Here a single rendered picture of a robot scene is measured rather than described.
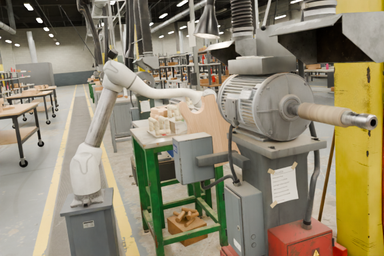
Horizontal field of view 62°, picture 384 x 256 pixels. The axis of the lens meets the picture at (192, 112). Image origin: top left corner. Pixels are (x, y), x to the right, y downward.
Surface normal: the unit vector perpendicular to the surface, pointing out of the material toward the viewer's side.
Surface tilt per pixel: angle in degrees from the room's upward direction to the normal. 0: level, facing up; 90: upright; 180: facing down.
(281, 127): 97
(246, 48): 90
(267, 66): 90
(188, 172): 90
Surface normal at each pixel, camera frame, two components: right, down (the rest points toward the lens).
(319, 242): 0.33, 0.12
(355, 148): -0.94, 0.13
